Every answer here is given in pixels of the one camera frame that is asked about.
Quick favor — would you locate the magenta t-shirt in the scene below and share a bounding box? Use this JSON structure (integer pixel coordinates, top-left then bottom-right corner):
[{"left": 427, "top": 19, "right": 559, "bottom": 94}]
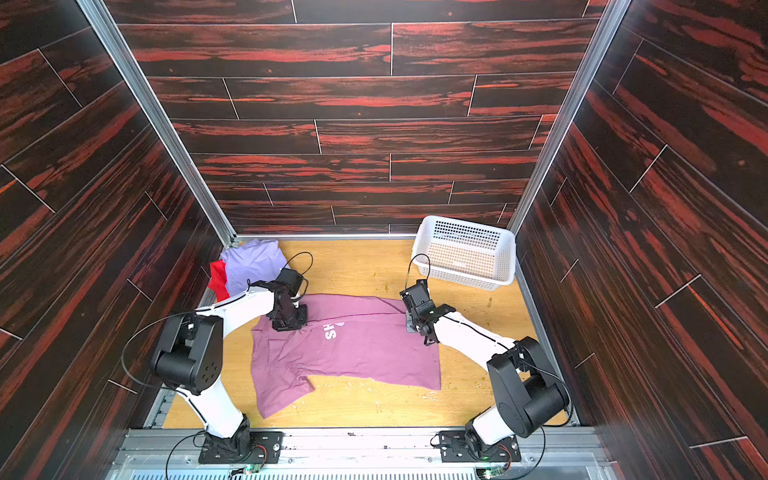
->
[{"left": 251, "top": 294, "right": 441, "bottom": 418}]

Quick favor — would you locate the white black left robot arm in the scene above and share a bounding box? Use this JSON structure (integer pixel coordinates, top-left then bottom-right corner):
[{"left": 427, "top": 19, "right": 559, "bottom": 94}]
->
[{"left": 150, "top": 267, "right": 308, "bottom": 459}]

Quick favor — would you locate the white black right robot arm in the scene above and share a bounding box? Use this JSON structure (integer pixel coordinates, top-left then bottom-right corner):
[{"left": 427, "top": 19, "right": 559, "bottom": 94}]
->
[{"left": 400, "top": 279, "right": 571, "bottom": 454}]

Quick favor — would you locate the folded lavender t-shirt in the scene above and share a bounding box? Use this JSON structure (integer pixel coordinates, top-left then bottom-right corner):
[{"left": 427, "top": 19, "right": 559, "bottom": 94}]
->
[{"left": 220, "top": 239, "right": 287, "bottom": 296}]

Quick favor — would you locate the folded red t-shirt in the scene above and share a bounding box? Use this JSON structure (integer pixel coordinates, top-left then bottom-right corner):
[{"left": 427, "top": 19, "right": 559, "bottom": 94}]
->
[{"left": 208, "top": 260, "right": 230, "bottom": 302}]

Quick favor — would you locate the white perforated plastic basket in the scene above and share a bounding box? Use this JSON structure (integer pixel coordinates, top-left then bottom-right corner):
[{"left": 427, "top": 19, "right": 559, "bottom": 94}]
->
[{"left": 412, "top": 215, "right": 516, "bottom": 291}]

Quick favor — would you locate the aluminium back floor rail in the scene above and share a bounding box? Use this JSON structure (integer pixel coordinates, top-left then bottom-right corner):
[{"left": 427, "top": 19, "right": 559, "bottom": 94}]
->
[{"left": 232, "top": 233, "right": 417, "bottom": 244}]

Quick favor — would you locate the aluminium right floor rail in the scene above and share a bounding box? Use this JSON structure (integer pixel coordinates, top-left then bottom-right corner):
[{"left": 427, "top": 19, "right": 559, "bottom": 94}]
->
[{"left": 514, "top": 263, "right": 581, "bottom": 427}]

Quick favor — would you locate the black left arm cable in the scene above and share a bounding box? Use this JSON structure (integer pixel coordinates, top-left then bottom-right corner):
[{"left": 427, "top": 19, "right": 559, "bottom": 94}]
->
[{"left": 121, "top": 250, "right": 314, "bottom": 391}]

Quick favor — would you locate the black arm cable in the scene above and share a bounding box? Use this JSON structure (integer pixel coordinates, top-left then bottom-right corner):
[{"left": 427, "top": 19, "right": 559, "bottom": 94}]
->
[
  {"left": 405, "top": 253, "right": 576, "bottom": 428},
  {"left": 121, "top": 250, "right": 314, "bottom": 391}
]

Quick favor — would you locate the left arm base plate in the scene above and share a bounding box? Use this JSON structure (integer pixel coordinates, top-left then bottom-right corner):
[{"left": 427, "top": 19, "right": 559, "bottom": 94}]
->
[{"left": 198, "top": 430, "right": 284, "bottom": 466}]

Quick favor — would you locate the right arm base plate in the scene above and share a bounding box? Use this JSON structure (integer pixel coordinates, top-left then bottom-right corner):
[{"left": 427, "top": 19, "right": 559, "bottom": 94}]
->
[{"left": 430, "top": 429, "right": 521, "bottom": 463}]

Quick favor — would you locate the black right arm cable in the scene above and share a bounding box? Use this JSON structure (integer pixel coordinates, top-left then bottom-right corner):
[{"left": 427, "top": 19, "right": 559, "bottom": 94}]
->
[{"left": 405, "top": 253, "right": 576, "bottom": 428}]

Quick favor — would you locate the aluminium front rail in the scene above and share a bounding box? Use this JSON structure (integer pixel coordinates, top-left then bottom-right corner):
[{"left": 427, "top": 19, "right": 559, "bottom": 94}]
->
[{"left": 106, "top": 427, "right": 621, "bottom": 479}]

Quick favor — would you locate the aluminium right corner post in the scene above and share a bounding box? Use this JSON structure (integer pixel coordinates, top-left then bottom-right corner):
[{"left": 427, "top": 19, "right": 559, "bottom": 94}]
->
[{"left": 508, "top": 0, "right": 631, "bottom": 235}]

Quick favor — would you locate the aluminium corner post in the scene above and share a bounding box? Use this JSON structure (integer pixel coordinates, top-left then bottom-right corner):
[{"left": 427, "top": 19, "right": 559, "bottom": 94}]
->
[
  {"left": 508, "top": 0, "right": 631, "bottom": 235},
  {"left": 76, "top": 0, "right": 236, "bottom": 247}
]

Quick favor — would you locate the aluminium left corner post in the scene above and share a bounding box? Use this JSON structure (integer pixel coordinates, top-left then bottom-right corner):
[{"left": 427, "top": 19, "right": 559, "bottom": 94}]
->
[{"left": 76, "top": 0, "right": 236, "bottom": 247}]

